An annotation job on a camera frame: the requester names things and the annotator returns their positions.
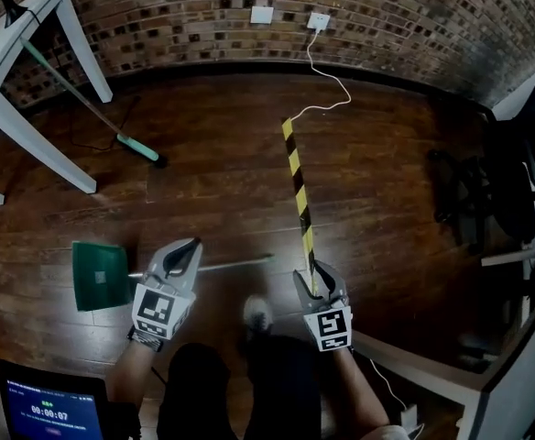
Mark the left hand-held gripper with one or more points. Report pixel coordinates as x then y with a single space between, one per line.
157 307

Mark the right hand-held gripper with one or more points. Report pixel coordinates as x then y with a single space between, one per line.
331 326

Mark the person's left forearm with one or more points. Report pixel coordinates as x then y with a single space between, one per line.
130 369

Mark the person's right forearm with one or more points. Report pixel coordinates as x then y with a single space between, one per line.
359 383

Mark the person's right white shoe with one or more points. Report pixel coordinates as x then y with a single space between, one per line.
256 314

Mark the yellow black striped floor tape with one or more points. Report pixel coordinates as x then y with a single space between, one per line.
299 190

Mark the person's right leg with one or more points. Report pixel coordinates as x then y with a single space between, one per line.
286 383

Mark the person's leg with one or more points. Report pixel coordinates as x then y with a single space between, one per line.
194 392
286 383

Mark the person's left leg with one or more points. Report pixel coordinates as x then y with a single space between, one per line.
194 392

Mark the green broom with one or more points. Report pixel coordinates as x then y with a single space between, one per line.
134 147

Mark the white power adapter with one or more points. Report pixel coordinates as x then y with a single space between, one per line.
409 417

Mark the person's beige top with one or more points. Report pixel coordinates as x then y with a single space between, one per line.
386 431

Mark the black tablet with blue screen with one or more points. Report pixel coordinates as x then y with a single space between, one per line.
52 410

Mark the black office chair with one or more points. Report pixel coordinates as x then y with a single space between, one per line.
505 177

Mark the grey desk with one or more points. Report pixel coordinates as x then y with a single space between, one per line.
515 383

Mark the white shade table lamp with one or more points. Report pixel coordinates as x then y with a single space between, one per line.
11 9

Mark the black tablet mount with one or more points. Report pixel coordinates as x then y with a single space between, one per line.
123 422

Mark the white wall socket with plug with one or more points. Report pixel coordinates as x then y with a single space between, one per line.
318 21

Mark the blank white wall plate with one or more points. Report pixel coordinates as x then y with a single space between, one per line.
262 15

